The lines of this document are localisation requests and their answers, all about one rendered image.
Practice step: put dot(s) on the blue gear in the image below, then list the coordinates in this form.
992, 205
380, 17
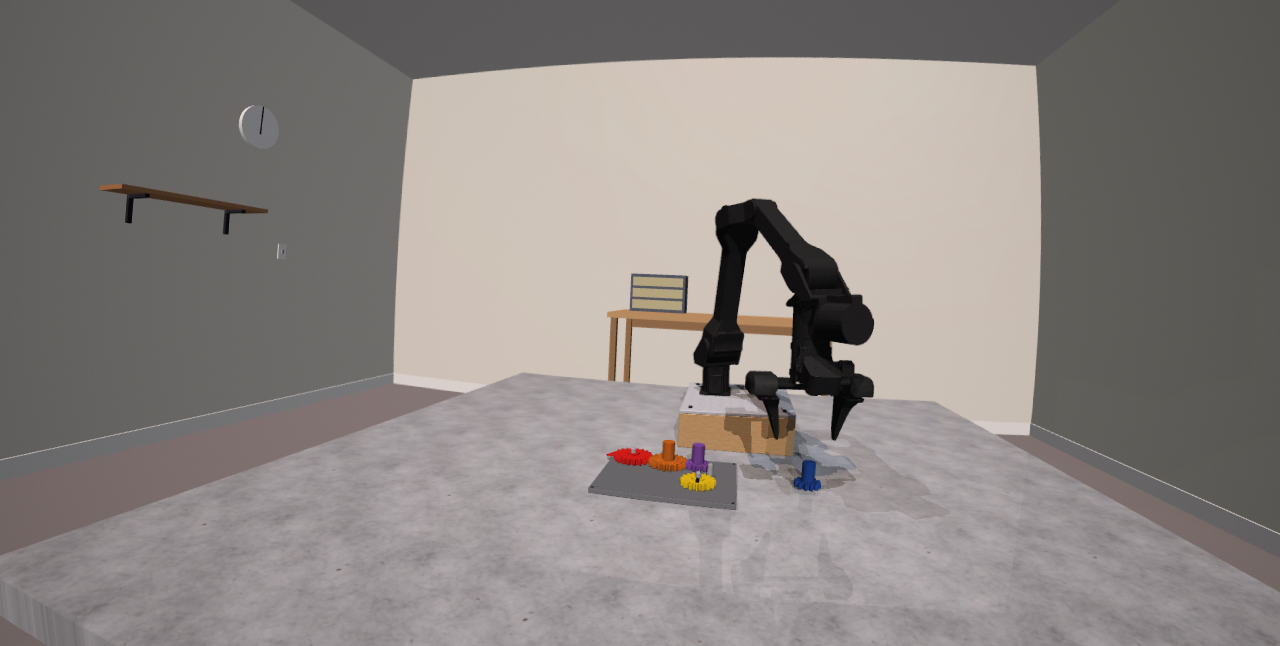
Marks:
808, 482

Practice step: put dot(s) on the purple gear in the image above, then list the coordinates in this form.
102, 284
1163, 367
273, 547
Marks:
697, 462

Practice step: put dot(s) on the orange gear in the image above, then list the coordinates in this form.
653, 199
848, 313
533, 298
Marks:
667, 461

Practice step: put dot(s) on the red gear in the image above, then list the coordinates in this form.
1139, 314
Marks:
625, 456

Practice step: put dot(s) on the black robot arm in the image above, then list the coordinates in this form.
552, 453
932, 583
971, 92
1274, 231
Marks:
823, 305

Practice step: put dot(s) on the yellow gear with black stripe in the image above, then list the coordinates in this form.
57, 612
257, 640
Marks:
703, 483

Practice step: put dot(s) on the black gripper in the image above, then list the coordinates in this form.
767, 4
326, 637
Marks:
764, 385

